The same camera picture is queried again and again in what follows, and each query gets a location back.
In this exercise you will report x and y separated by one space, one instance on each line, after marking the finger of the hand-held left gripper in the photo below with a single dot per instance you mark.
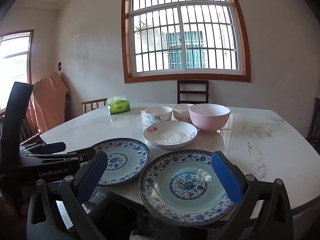
83 152
50 147

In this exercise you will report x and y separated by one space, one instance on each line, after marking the brown slatted chair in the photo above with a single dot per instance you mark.
26 132

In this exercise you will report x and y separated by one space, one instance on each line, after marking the large barred wooden window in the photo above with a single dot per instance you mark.
180 30

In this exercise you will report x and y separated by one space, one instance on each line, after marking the white bowl blue print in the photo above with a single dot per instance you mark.
157 116

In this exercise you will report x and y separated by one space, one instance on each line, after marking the dark wooden chair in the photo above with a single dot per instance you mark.
315 120
192 82

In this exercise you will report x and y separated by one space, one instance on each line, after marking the orange cloth covered chair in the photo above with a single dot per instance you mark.
50 100

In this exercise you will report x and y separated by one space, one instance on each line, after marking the small wooden window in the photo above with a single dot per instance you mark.
15 62

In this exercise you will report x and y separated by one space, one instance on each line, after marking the blue floral plate brown rim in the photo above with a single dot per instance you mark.
185 185

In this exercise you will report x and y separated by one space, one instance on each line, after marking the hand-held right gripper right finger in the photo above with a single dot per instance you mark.
227 177

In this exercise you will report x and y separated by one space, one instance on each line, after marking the light wooden chair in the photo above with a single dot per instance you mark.
93 102

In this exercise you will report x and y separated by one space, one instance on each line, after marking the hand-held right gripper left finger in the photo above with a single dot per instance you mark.
92 177

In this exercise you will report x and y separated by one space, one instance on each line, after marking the white bowl rabbit print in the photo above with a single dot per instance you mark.
181 115

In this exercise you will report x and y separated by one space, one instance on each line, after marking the pink bowl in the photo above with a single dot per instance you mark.
208 120

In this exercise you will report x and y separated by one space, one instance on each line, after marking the white plate red flower print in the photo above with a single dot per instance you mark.
170 136

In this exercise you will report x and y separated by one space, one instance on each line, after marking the green tissue pack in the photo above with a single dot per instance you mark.
118 107

